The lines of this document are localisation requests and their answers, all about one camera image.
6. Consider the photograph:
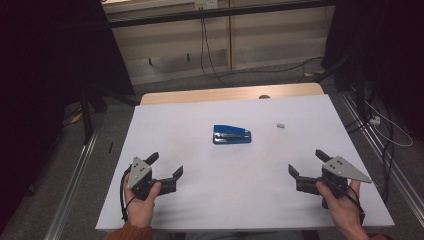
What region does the blue stapler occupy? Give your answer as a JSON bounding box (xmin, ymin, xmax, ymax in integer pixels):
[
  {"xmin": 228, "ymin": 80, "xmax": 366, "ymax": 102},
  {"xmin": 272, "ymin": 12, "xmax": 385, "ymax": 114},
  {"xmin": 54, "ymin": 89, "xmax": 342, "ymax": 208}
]
[{"xmin": 212, "ymin": 124, "xmax": 253, "ymax": 146}]

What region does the light wooden table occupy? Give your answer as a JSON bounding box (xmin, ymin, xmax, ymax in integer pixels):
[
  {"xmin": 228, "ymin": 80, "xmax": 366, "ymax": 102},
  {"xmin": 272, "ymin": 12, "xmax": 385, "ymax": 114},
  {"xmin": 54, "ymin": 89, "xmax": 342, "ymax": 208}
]
[{"xmin": 139, "ymin": 82, "xmax": 325, "ymax": 106}]

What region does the black floor cable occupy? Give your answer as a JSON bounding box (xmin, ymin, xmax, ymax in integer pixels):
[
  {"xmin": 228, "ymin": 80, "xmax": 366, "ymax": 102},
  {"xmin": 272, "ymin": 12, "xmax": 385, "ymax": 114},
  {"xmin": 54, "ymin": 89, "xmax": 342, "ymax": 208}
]
[{"xmin": 344, "ymin": 96, "xmax": 395, "ymax": 204}]

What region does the white table board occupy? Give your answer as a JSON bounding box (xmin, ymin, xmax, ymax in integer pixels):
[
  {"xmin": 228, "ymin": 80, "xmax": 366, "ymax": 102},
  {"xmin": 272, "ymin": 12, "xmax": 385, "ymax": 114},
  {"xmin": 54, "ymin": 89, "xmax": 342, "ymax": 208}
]
[{"xmin": 95, "ymin": 94, "xmax": 395, "ymax": 232}]

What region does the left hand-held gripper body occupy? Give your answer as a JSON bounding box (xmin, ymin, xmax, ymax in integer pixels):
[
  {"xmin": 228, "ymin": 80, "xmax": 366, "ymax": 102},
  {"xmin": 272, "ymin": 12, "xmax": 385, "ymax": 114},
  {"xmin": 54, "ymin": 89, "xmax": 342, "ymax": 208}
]
[{"xmin": 127, "ymin": 156, "xmax": 158, "ymax": 201}]

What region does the black metal stand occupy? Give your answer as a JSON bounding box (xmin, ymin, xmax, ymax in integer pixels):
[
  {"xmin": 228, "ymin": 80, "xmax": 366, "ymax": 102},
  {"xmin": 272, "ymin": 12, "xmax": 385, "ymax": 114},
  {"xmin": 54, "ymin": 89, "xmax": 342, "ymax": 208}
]
[
  {"xmin": 313, "ymin": 49, "xmax": 368, "ymax": 121},
  {"xmin": 79, "ymin": 84, "xmax": 138, "ymax": 146}
]

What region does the dark curtain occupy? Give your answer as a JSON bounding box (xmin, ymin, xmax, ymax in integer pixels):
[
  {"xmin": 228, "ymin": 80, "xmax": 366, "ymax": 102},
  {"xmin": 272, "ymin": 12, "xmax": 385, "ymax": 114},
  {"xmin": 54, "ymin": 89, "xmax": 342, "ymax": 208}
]
[
  {"xmin": 0, "ymin": 0, "xmax": 136, "ymax": 231},
  {"xmin": 321, "ymin": 0, "xmax": 424, "ymax": 141}
]

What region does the person's grey lap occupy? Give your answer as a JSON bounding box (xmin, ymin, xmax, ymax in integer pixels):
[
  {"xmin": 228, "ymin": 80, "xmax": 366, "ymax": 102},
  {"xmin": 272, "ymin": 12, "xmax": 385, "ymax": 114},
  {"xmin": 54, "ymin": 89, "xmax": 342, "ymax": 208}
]
[{"xmin": 184, "ymin": 231, "xmax": 304, "ymax": 240}]

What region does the black hanging cable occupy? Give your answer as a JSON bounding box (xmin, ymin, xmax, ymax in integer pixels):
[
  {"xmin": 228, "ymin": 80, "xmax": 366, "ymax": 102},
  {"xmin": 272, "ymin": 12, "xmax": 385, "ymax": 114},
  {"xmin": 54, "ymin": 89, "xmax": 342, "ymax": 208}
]
[{"xmin": 199, "ymin": 9, "xmax": 325, "ymax": 88}]

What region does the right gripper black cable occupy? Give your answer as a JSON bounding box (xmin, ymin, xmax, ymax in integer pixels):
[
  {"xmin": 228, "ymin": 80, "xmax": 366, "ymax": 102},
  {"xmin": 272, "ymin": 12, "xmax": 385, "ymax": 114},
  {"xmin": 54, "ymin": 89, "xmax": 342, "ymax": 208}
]
[{"xmin": 324, "ymin": 178, "xmax": 367, "ymax": 225}]

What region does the person's right hand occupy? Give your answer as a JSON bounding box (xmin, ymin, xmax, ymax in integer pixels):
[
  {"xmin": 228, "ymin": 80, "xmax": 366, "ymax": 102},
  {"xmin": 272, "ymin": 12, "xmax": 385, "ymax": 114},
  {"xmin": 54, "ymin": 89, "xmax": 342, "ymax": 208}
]
[{"xmin": 315, "ymin": 179, "xmax": 366, "ymax": 233}]

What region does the person's left hand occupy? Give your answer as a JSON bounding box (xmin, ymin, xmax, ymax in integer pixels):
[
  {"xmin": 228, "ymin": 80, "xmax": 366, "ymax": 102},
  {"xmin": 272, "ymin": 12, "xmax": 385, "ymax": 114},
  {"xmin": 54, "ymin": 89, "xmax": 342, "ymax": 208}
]
[{"xmin": 123, "ymin": 181, "xmax": 163, "ymax": 229}]

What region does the white wall socket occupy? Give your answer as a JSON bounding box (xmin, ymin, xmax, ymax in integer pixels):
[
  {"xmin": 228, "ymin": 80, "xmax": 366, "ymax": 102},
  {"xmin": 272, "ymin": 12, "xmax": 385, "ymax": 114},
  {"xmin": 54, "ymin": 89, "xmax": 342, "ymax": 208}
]
[{"xmin": 194, "ymin": 0, "xmax": 219, "ymax": 10}]

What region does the aluminium floor rail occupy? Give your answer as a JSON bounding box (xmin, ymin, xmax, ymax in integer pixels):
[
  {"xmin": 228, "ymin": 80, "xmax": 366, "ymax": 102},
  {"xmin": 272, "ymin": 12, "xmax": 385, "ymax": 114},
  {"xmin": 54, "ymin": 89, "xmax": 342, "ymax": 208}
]
[
  {"xmin": 43, "ymin": 129, "xmax": 99, "ymax": 240},
  {"xmin": 338, "ymin": 91, "xmax": 424, "ymax": 218}
]

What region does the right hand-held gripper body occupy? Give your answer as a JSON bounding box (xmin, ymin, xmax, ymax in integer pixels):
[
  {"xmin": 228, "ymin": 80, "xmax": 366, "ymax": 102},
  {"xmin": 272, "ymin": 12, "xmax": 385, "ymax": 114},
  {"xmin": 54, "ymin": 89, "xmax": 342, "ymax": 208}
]
[{"xmin": 319, "ymin": 155, "xmax": 373, "ymax": 200}]

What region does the white cable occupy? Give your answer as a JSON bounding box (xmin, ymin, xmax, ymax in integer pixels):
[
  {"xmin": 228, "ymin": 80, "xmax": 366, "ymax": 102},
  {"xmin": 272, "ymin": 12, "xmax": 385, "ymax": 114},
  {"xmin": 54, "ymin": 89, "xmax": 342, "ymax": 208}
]
[{"xmin": 363, "ymin": 99, "xmax": 414, "ymax": 148}]

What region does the black horizontal bar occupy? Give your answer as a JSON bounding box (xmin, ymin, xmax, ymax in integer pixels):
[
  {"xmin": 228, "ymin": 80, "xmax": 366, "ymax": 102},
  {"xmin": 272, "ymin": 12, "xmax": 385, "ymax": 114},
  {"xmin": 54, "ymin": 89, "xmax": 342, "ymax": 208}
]
[{"xmin": 108, "ymin": 0, "xmax": 336, "ymax": 29}]

